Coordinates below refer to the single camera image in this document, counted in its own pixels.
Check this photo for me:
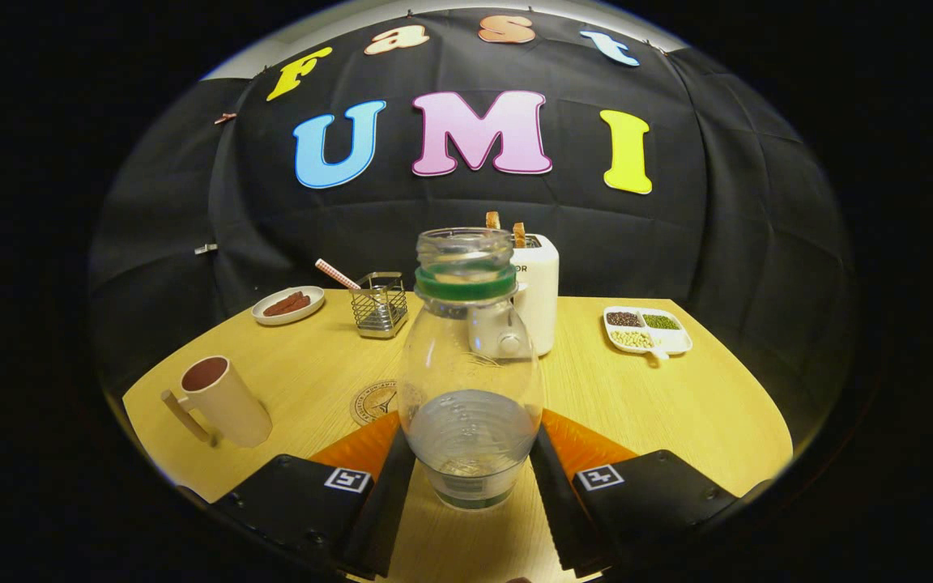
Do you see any small white round plate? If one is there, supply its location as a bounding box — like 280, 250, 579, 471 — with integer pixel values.
252, 286, 326, 326

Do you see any round cork coaster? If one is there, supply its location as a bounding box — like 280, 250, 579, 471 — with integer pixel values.
350, 380, 399, 428

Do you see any red striped straw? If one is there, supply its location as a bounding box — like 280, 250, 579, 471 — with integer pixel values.
315, 258, 362, 291

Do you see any beige cup with handle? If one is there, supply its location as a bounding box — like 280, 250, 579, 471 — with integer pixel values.
161, 355, 274, 449

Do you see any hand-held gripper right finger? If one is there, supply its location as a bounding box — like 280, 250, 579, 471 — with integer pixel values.
530, 409, 771, 577

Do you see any clear plastic juice bottle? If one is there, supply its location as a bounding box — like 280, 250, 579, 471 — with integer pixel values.
396, 228, 546, 511

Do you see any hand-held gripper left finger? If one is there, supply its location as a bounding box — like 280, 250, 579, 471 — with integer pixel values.
211, 411, 419, 580

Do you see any wire mesh holder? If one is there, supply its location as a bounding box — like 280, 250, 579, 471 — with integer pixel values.
351, 272, 410, 339

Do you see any black backdrop cloth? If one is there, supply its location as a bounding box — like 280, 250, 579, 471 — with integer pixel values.
87, 6, 856, 438

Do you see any wooden table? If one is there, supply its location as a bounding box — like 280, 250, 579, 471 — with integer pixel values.
122, 289, 794, 583

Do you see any white divided dish with beans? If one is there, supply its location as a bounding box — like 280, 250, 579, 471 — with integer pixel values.
603, 306, 693, 360

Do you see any white toaster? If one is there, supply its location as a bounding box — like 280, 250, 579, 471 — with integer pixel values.
466, 234, 560, 360

